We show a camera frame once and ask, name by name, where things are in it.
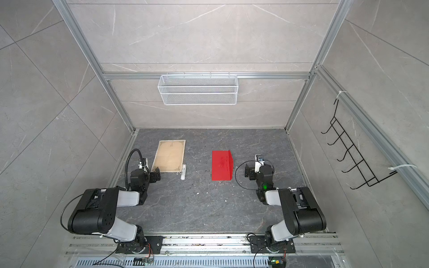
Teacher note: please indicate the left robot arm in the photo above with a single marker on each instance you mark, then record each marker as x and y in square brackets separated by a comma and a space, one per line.
[95, 214]

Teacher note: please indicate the white wire mesh basket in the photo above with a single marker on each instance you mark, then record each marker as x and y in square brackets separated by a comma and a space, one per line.
[203, 89]

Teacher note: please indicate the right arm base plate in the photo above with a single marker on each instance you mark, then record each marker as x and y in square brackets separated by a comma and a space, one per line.
[261, 244]

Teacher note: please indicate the black wire hook rack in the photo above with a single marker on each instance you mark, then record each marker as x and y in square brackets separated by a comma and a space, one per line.
[353, 153]

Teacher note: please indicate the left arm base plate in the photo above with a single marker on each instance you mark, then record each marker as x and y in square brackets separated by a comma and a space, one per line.
[150, 244]

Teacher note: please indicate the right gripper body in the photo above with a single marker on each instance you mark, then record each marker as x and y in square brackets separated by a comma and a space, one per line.
[251, 171]

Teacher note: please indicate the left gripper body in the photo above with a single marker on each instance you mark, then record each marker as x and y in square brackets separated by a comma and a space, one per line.
[153, 175]

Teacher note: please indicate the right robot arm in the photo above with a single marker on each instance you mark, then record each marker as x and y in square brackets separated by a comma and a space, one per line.
[301, 212]

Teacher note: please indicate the beige letter paper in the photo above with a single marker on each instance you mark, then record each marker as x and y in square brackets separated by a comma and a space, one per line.
[169, 156]

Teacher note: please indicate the grey slotted cable duct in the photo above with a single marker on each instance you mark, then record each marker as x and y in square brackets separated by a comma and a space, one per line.
[178, 262]

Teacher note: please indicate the red envelope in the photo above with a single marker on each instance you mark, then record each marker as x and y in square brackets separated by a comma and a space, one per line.
[222, 166]

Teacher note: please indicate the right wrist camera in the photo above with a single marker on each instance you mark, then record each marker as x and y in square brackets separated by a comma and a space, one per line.
[259, 162]

